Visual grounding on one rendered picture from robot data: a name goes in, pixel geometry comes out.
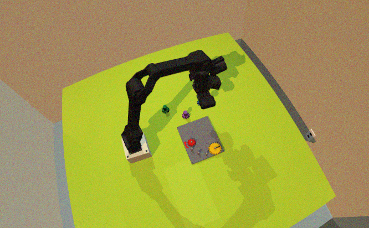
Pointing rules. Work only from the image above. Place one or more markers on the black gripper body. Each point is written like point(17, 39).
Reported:
point(206, 100)

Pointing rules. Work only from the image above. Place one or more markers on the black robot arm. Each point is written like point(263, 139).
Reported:
point(197, 63)

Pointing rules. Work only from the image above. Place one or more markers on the purple gear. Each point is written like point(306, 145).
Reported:
point(185, 114)

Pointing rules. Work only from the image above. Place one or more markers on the yellow gear with black stripe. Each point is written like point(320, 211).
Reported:
point(215, 151)

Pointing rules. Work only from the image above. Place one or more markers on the green gear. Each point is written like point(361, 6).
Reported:
point(165, 109)

